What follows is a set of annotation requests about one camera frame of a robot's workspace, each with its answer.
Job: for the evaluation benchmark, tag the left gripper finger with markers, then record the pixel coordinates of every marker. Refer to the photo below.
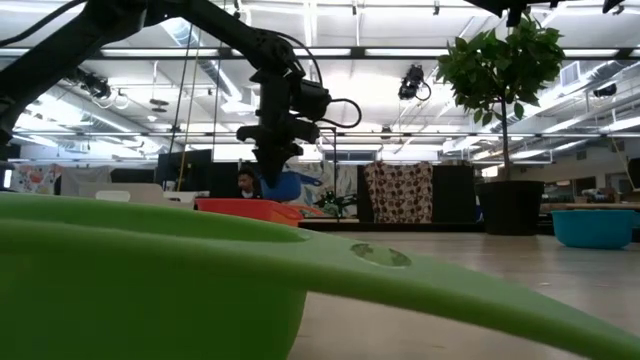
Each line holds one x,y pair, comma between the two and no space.
267,160
287,152

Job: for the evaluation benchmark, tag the red measuring cup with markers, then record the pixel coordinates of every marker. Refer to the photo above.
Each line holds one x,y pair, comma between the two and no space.
240,210

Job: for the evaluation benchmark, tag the green measuring cup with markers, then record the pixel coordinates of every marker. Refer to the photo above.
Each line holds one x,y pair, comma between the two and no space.
150,280

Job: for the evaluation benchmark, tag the teal measuring cup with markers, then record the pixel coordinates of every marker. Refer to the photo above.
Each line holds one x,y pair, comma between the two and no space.
592,230

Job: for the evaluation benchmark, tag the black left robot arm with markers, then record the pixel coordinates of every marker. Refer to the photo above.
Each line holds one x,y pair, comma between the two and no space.
50,55

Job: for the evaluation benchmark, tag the white plastic basket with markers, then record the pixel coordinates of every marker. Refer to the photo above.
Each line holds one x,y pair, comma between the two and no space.
145,192

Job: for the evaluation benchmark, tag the person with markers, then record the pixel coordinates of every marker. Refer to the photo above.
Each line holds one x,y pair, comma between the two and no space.
246,182

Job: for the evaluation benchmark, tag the leaf print banner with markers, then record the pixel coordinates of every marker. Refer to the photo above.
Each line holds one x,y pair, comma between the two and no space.
340,177

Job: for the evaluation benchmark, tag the black monitor screen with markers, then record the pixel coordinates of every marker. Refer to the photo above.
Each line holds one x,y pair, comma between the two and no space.
190,170

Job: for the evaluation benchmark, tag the brown dotted cloth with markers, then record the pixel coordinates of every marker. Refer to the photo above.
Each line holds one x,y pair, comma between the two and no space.
397,192

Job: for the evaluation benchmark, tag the black partition panel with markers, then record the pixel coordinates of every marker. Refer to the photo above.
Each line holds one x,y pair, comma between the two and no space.
452,195

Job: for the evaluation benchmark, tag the grey cloth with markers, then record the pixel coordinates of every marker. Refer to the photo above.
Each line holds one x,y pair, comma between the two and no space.
85,177

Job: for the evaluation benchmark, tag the green potted tree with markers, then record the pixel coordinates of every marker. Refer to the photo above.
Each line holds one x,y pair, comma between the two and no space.
500,65

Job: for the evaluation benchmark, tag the black plant pot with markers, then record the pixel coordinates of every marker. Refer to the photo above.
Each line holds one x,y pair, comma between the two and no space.
510,207

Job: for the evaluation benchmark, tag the colourful floral cloth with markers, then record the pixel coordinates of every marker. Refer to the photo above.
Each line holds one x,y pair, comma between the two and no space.
35,177

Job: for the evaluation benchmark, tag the white ceiling air vent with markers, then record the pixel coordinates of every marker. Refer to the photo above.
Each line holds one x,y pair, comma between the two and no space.
570,74

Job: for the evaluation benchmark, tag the wooden side table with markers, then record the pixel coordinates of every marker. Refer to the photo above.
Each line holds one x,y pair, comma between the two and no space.
600,205

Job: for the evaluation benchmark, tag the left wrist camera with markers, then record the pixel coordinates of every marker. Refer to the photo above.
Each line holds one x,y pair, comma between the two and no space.
312,100

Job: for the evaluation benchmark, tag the black aluminium table frame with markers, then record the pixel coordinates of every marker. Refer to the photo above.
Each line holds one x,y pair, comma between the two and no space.
400,226

